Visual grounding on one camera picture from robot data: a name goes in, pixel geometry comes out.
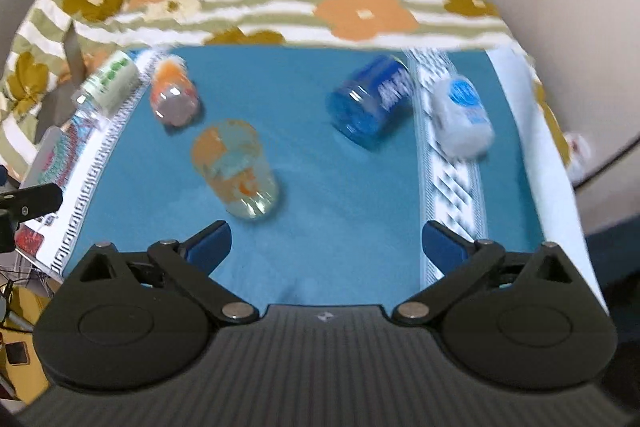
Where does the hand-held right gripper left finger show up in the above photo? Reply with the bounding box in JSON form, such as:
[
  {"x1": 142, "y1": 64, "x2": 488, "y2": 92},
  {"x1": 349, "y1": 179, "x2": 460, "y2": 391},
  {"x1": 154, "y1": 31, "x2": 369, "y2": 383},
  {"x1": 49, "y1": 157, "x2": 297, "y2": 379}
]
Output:
[{"x1": 65, "y1": 221, "x2": 261, "y2": 325}]

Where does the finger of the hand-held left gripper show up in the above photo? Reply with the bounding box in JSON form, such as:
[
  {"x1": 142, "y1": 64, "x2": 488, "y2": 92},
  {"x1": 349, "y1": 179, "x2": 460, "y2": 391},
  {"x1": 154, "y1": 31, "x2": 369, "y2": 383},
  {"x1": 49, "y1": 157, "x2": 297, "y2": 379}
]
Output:
[{"x1": 0, "y1": 183, "x2": 64, "y2": 254}]

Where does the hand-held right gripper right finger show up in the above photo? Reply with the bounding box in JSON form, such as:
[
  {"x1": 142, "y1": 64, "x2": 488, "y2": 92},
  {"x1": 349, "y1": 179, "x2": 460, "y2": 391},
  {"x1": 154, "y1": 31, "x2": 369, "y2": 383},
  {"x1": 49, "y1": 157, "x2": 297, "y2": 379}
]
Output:
[{"x1": 392, "y1": 221, "x2": 578, "y2": 325}]

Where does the clear bottle orange teal label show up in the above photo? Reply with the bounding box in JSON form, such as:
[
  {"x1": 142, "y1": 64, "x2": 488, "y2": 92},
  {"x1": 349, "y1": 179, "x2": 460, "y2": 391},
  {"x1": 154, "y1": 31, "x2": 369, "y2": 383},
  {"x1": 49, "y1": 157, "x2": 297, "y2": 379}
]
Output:
[{"x1": 190, "y1": 119, "x2": 280, "y2": 222}]

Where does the white bottle blue label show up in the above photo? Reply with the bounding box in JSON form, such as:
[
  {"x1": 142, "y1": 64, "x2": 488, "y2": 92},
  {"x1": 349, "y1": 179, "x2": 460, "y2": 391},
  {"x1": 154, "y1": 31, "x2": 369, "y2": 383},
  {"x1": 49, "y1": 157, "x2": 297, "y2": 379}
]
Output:
[{"x1": 431, "y1": 74, "x2": 496, "y2": 159}]

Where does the clear bottle green label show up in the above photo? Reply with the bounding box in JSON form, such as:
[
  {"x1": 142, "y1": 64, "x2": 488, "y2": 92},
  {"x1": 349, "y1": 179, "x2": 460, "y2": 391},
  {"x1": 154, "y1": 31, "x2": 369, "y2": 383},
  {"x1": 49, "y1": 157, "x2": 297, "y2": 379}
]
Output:
[{"x1": 71, "y1": 50, "x2": 141, "y2": 122}]

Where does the orange capped bottle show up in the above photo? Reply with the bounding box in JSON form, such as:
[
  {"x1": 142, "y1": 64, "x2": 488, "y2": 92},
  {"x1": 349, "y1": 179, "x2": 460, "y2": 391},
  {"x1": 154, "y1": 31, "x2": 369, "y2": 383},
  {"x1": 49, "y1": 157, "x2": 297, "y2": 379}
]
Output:
[{"x1": 149, "y1": 56, "x2": 202, "y2": 128}]

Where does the blue plastic bottle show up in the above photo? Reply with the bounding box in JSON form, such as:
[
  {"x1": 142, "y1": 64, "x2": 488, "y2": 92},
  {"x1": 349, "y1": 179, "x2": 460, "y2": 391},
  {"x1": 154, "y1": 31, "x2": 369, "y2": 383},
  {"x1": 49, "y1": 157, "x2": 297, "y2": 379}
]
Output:
[{"x1": 325, "y1": 54, "x2": 416, "y2": 150}]

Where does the printed red teal booklet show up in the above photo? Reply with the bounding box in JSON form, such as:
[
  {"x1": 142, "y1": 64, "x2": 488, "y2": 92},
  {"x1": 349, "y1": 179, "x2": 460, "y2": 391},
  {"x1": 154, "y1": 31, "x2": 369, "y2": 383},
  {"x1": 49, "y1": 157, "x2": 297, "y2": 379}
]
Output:
[{"x1": 20, "y1": 117, "x2": 98, "y2": 228}]

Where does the blue mat white patterned border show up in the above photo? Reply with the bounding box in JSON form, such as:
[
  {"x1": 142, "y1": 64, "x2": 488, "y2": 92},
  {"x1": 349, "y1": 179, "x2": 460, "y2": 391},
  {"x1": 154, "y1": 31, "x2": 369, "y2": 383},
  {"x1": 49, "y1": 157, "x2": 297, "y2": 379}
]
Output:
[{"x1": 37, "y1": 44, "x2": 612, "y2": 314}]

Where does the small dark square box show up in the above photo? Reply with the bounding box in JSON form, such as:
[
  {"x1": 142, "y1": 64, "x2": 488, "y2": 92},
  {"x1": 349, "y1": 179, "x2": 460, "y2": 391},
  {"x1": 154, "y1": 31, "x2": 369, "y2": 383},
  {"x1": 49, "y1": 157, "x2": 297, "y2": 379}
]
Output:
[{"x1": 4, "y1": 341, "x2": 32, "y2": 366}]

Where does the white crumpled bag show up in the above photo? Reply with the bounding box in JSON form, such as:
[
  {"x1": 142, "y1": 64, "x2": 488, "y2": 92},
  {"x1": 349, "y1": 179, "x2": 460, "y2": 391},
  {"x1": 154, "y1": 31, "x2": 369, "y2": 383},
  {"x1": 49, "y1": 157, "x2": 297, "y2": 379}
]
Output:
[{"x1": 565, "y1": 132, "x2": 597, "y2": 184}]

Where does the floral striped blanket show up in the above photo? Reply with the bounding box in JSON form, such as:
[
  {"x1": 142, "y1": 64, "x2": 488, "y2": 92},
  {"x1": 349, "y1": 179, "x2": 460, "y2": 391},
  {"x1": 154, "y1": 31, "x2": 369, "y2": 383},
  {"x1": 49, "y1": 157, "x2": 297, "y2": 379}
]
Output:
[{"x1": 0, "y1": 0, "x2": 573, "y2": 182}]

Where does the black cable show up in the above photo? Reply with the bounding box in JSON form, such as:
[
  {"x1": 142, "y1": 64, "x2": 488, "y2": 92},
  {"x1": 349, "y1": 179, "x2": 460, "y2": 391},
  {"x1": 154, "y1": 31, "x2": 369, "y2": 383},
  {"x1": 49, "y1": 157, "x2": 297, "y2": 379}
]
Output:
[{"x1": 0, "y1": 257, "x2": 53, "y2": 333}]

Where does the grey fabric strap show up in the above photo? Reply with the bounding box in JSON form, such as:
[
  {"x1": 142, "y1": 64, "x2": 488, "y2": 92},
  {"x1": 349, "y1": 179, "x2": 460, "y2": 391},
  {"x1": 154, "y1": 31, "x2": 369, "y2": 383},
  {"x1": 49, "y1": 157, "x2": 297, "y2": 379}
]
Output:
[{"x1": 37, "y1": 21, "x2": 90, "y2": 128}]

